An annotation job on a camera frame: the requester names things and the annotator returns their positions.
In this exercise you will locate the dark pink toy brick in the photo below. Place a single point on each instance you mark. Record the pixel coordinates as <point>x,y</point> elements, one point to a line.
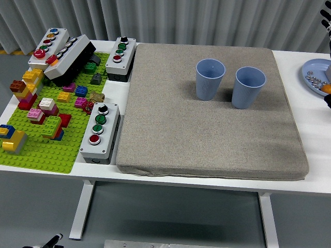
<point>53,111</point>

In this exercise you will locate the orange fruit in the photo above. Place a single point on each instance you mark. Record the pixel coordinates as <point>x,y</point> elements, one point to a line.
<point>326,89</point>

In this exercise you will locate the green studded toy baseplate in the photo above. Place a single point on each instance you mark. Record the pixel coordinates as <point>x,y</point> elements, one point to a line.
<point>51,155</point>

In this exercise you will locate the red toy brick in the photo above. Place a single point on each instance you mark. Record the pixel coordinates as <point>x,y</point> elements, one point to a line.
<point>66,120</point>
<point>38,121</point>

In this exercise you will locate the small yellow toy brick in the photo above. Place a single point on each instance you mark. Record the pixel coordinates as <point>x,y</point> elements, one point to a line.
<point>63,97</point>

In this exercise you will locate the magenta toy brick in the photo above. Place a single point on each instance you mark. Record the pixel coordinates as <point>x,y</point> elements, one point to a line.
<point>80,102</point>
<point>69,87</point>

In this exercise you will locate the dark grey toy brick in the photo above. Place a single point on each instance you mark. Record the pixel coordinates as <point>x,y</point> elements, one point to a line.
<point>96,78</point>

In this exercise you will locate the blue plate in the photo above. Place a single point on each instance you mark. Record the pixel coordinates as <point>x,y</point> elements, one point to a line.
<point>316,67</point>

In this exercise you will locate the grey pleated curtain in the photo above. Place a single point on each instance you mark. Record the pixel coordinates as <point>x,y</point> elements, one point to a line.
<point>155,20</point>

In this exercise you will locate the blue and yellow toy brick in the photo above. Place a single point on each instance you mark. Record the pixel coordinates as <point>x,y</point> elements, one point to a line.
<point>6,130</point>

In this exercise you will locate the grey control box black base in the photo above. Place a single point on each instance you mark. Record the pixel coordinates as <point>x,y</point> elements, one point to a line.
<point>69,59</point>

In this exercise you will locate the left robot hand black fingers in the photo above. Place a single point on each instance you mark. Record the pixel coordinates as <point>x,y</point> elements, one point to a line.
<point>54,240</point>

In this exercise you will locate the large yellow grey brick stack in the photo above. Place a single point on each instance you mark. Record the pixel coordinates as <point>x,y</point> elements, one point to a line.
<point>14,142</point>

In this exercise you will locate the green toy brick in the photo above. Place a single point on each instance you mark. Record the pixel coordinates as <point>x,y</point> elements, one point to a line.
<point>89,67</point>

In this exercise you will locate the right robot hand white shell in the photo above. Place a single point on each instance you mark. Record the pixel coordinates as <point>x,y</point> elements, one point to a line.
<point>327,18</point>

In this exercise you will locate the light pink toy brick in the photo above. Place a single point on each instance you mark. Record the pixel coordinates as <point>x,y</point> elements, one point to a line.
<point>35,113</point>

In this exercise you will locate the black curved toy piece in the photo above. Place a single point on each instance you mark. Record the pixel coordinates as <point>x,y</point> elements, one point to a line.
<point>95,60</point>

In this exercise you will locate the grey block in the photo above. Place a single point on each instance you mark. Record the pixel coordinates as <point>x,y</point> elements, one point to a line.
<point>328,73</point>

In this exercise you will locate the blue ribbed plastic cup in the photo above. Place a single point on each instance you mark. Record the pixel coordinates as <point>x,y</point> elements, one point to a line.
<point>207,87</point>
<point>245,93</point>

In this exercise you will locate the white toy brick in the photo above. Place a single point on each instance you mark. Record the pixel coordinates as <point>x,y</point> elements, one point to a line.
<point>47,102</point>

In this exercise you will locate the green orange brick stack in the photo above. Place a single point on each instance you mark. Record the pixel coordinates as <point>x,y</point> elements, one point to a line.
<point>51,125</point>

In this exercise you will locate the red valve wheel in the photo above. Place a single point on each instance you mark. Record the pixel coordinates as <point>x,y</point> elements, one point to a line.
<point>89,106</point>

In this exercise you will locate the white table leg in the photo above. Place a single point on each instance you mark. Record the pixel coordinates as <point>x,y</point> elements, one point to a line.
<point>269,222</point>
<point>80,211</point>

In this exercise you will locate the grey-brown fabric mat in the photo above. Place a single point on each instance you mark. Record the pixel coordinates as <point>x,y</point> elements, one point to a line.
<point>194,134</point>

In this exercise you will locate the grey five-button control box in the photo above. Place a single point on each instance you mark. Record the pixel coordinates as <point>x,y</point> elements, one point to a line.
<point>58,38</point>

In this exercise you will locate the yellow and grey toy brick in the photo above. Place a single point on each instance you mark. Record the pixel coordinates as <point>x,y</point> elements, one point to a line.
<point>32,75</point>

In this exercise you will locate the brass pipe fitting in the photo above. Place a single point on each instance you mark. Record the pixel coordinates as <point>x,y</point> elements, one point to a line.
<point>97,96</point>

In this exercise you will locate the yellow pink red brick tower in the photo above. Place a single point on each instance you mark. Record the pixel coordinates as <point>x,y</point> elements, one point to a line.
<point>26,99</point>

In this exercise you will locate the grey four-button control box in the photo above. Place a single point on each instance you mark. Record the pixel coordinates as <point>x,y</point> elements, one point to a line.
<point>110,129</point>
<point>126,59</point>

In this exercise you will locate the brown toy brick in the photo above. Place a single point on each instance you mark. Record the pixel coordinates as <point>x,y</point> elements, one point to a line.
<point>17,86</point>

